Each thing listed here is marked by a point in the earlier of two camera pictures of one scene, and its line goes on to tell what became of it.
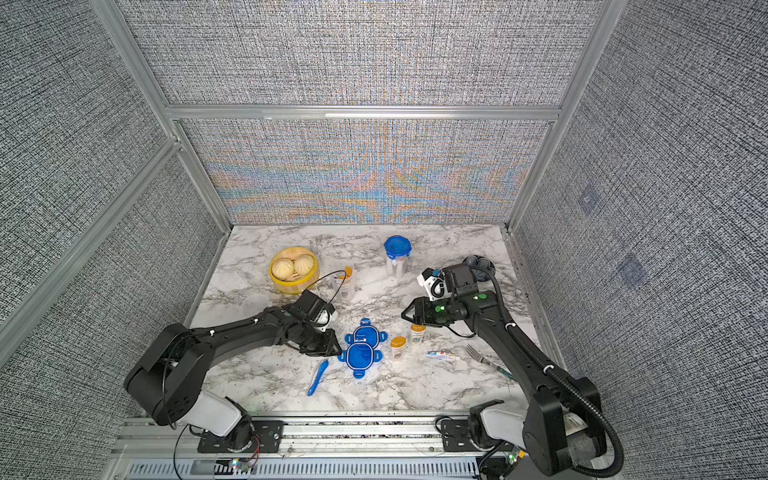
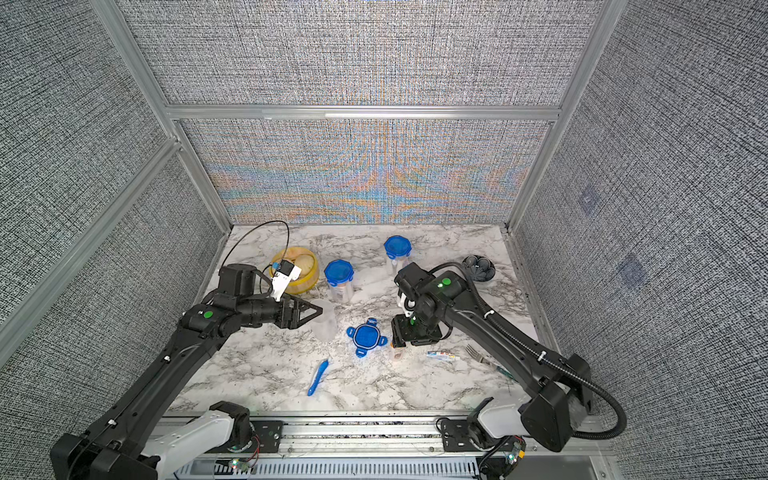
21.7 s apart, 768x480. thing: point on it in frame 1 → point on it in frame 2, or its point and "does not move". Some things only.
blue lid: x=359 y=357 → x=338 y=272
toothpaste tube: x=442 y=356 does not move
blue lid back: x=397 y=246 does not move
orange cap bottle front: x=397 y=345 does not move
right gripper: x=422 y=313 → x=399 y=327
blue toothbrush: x=319 y=374 does not move
